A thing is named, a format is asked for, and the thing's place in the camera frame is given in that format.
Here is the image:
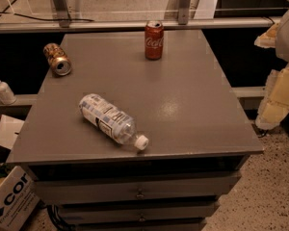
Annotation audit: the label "black cable on ledge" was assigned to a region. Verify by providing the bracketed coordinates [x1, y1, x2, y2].
[0, 0, 95, 24]

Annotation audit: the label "open brown cardboard box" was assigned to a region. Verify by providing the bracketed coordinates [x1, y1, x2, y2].
[0, 115, 24, 163]

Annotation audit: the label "black cables under cabinet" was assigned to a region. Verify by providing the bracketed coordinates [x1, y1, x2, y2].
[46, 204, 75, 231]

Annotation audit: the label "clear plastic water bottle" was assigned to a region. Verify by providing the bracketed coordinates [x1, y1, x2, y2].
[79, 93, 149, 150]

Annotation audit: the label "white pump dispenser bottle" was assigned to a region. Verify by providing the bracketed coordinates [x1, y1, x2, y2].
[0, 80, 16, 105]

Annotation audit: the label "white printed cardboard box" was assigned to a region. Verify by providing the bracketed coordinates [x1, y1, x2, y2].
[0, 167, 39, 231]

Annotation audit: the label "gold soda can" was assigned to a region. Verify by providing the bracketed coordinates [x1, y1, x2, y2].
[43, 43, 72, 76]

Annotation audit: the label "grey drawer cabinet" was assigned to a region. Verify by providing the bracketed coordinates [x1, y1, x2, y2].
[9, 30, 262, 231]

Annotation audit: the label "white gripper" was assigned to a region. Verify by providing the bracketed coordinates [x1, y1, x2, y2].
[254, 10, 289, 130]

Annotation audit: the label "red coke can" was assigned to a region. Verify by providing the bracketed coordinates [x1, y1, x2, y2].
[144, 20, 164, 60]

